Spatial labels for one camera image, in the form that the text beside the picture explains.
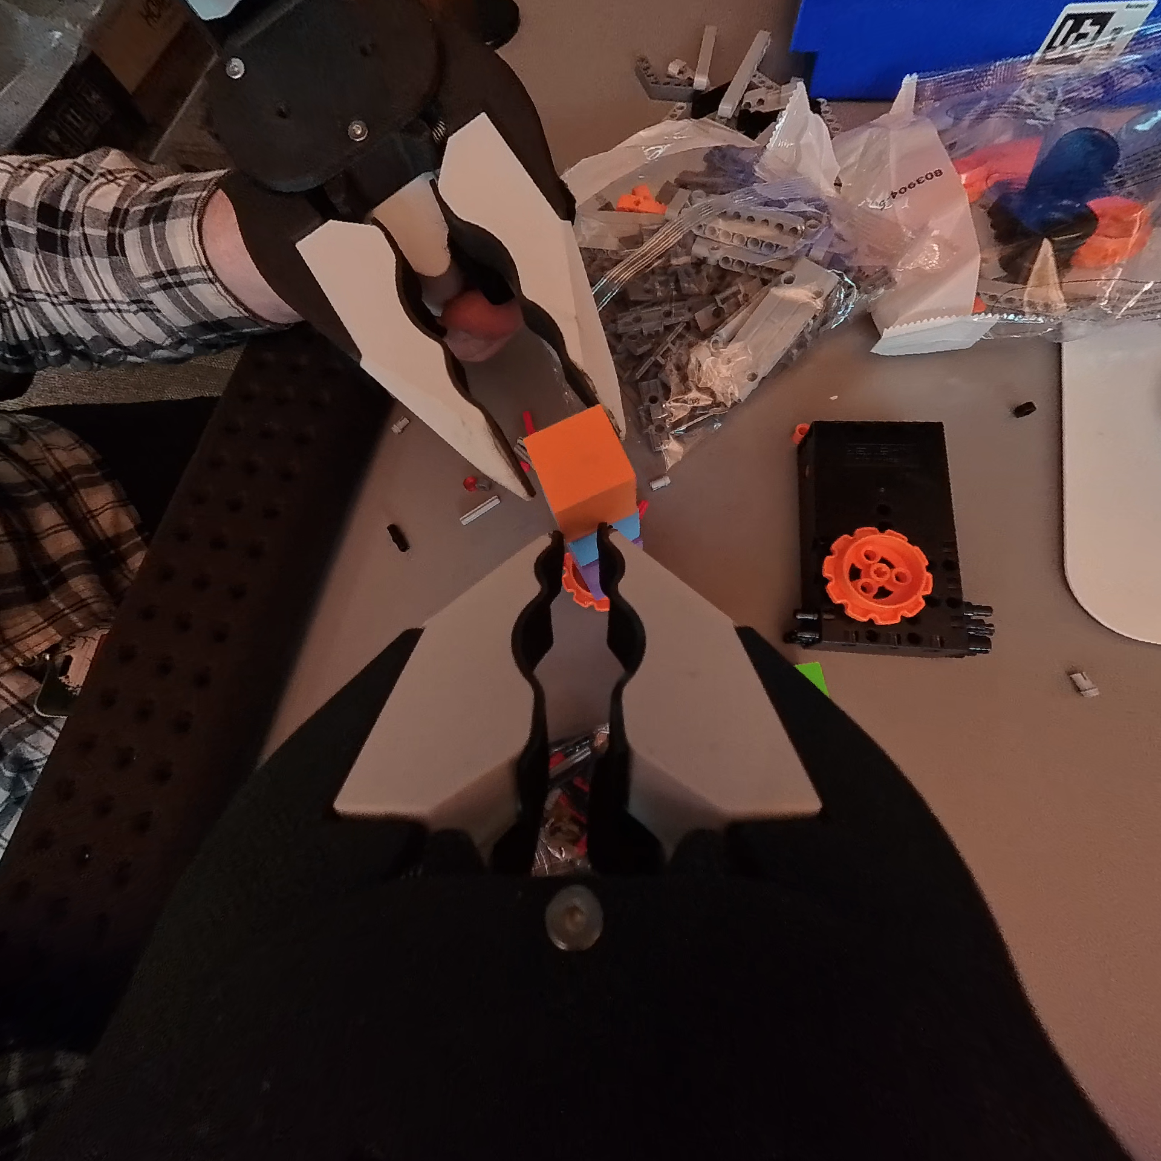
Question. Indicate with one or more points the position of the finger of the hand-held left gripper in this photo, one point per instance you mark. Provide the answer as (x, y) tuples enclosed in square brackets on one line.
[(517, 210), (372, 309)]

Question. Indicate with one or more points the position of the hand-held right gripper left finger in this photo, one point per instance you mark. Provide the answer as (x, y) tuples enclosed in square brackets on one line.
[(444, 726)]

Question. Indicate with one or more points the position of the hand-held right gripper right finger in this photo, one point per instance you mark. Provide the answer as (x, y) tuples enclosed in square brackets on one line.
[(716, 726)]

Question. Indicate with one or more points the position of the purple cube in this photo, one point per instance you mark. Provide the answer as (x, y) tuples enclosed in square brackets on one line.
[(589, 577)]

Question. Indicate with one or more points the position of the blue cube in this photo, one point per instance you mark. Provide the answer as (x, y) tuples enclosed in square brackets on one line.
[(585, 548)]

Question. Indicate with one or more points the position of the orange cube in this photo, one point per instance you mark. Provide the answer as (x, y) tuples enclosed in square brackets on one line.
[(581, 472)]

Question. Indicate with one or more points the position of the person's left forearm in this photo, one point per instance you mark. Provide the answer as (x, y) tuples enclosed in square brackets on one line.
[(109, 255)]

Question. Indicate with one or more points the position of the grey desk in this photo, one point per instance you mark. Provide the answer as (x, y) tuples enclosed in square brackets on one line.
[(907, 816)]

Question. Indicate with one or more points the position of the person's left hand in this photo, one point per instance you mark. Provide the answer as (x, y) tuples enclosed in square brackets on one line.
[(481, 327)]

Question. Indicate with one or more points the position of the green toy piece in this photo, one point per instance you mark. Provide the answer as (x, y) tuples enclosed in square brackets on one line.
[(811, 679)]

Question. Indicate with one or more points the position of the clear bag of dark parts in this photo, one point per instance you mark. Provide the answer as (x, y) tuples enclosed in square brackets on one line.
[(567, 816)]

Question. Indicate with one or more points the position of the small orange gear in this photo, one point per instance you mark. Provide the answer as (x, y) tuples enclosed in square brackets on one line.
[(581, 595)]

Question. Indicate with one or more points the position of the red axle pin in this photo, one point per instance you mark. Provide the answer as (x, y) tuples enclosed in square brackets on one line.
[(527, 427)]

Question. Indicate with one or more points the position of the dark grey angled beam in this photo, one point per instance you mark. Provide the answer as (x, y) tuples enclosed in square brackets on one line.
[(666, 78)]

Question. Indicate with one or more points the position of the clear bag of grey parts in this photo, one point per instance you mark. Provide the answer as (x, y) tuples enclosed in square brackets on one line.
[(708, 273)]

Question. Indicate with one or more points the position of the grey axle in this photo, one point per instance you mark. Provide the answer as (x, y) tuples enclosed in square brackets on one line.
[(480, 511)]

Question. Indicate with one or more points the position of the large orange gear wheel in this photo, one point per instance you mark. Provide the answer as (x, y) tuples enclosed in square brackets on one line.
[(875, 577)]

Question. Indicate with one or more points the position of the light grey long beam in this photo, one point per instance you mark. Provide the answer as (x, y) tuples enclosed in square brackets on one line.
[(705, 56), (744, 78)]

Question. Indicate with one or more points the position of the black perforated baseplate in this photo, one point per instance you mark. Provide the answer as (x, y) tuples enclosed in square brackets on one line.
[(181, 590)]

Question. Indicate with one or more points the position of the small light grey piece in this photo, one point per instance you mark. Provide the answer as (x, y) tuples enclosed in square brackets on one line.
[(1084, 685)]

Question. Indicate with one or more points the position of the person's plaid shirt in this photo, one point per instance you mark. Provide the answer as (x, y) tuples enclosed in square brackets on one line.
[(54, 545)]

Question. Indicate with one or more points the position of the white paper bag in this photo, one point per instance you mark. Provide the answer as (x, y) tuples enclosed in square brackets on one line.
[(917, 255)]

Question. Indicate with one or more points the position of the blue box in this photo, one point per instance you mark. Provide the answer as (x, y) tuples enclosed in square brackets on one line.
[(907, 46)]

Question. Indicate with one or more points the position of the white book stand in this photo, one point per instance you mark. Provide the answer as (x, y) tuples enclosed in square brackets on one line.
[(1116, 500)]

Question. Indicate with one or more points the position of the clear bag of orange parts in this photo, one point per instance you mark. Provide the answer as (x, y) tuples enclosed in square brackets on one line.
[(1042, 182)]

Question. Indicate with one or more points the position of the white printed tag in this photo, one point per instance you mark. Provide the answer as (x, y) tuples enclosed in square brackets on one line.
[(1093, 27)]

